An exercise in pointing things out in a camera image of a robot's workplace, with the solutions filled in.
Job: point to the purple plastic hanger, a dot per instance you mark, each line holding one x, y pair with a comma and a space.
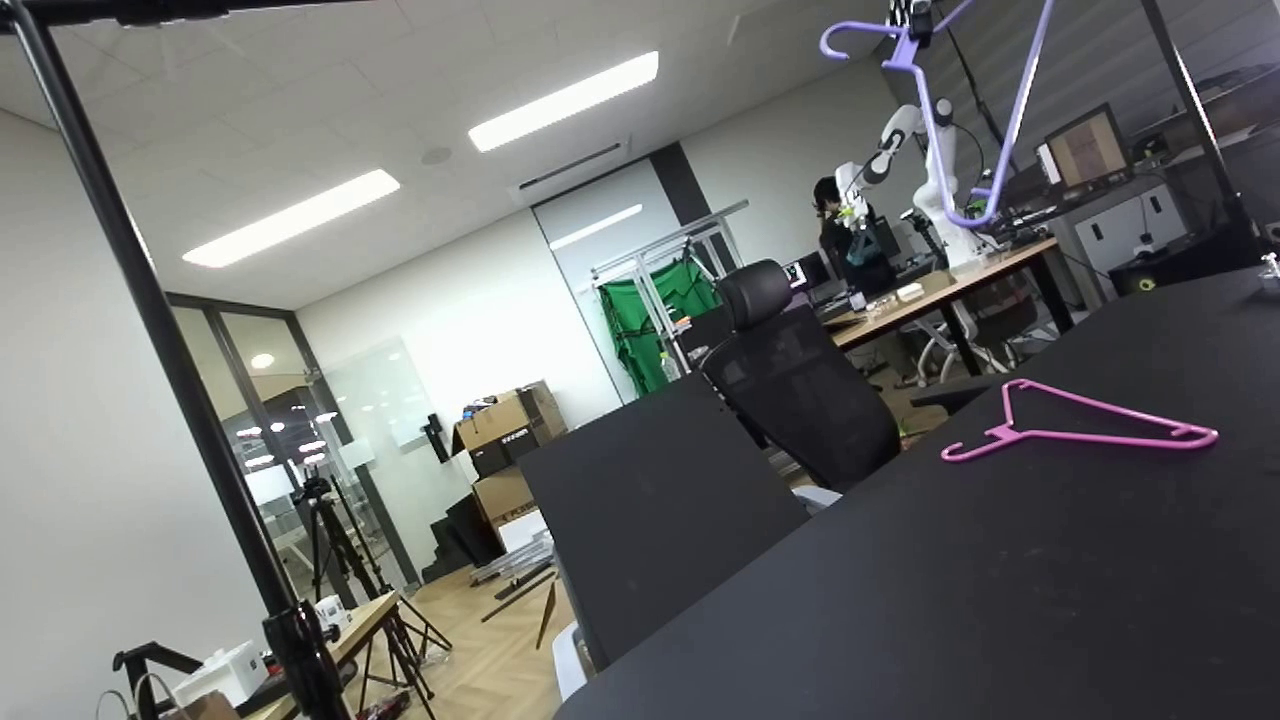
908, 51

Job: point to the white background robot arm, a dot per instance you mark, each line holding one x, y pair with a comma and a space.
933, 147

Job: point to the pink plastic hanger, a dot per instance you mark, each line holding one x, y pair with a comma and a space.
1104, 438

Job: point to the large computer monitor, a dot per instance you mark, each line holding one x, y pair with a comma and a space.
1086, 147

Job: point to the person in dark clothes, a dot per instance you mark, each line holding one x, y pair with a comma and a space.
855, 240

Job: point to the wooden office desk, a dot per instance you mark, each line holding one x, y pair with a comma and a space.
933, 285

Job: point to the black metal upright pole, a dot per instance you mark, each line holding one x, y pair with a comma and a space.
164, 332
1201, 127

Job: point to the white storage cabinet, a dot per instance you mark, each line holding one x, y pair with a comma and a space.
1132, 224

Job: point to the long ceiling light panel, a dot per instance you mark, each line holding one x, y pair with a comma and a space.
567, 103
295, 216

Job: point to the black mesh office chair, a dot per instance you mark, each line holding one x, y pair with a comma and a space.
803, 386

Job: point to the green hanging cloth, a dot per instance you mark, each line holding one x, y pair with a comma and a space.
625, 332

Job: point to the round ceiling speaker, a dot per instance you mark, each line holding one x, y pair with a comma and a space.
437, 154

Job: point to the black flat panel board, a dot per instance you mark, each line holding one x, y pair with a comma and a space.
654, 523

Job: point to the glass partition door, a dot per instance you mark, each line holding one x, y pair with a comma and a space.
265, 401

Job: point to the black metal crossbar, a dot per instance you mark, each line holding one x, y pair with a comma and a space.
132, 11

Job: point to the small white box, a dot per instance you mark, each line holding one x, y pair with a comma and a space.
212, 675

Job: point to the black camera tripod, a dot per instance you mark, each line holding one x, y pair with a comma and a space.
327, 534

